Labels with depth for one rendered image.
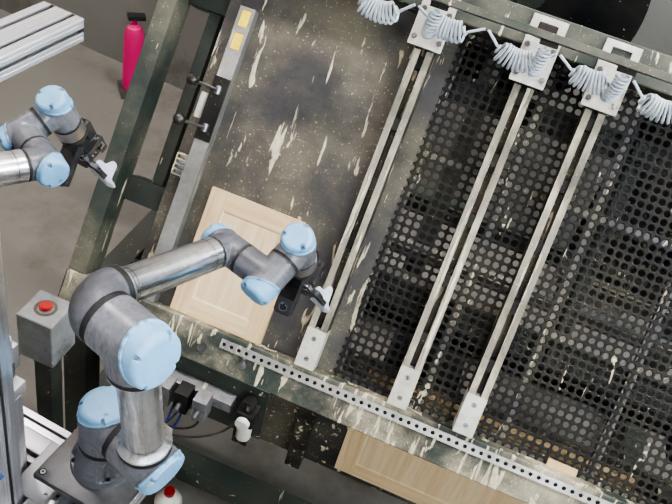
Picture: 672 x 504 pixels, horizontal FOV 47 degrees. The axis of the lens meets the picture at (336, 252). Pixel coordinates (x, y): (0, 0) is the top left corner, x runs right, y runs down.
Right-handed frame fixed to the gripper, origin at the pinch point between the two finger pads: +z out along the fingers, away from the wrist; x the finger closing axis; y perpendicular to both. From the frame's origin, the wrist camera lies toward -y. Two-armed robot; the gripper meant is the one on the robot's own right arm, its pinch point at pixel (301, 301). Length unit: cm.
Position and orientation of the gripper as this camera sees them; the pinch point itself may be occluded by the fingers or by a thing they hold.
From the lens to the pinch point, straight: 200.7
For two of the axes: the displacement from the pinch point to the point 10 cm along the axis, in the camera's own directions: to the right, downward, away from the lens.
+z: 0.1, 4.1, 9.1
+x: -8.8, -4.2, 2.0
